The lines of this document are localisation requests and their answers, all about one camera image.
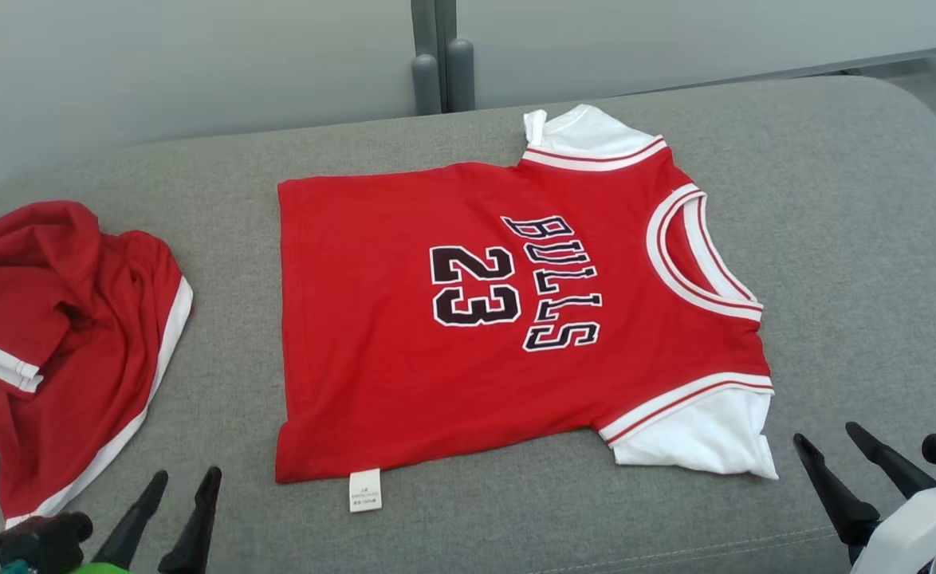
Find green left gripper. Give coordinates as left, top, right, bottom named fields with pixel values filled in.
left=69, top=466, right=223, bottom=574

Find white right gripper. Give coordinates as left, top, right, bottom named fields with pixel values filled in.
left=792, top=421, right=936, bottom=574

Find red shorts with white stripe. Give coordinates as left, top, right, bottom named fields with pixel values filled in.
left=0, top=199, right=195, bottom=529

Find red Bulls 23 jersey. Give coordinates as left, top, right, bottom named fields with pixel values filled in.
left=275, top=104, right=780, bottom=513

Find grey fabric sofa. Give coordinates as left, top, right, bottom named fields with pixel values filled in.
left=0, top=76, right=936, bottom=574

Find grey partition base rail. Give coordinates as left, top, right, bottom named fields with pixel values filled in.
left=707, top=57, right=936, bottom=84

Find grey partition post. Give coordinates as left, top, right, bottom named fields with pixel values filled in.
left=411, top=0, right=443, bottom=117
left=435, top=0, right=476, bottom=113

